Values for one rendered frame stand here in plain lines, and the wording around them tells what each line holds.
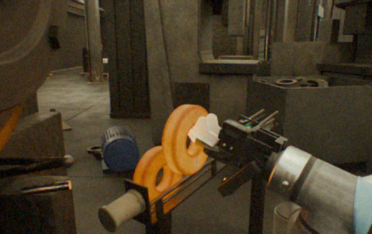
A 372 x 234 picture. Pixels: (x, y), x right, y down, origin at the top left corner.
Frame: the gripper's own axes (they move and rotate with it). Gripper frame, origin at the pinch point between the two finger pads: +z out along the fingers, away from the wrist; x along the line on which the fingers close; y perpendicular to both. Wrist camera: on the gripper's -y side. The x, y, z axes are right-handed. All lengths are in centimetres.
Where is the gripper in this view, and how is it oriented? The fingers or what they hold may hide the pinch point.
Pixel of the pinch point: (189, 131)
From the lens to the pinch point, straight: 65.9
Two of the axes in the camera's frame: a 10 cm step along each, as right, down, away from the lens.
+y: 2.2, -8.9, -3.9
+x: -5.8, 2.0, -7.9
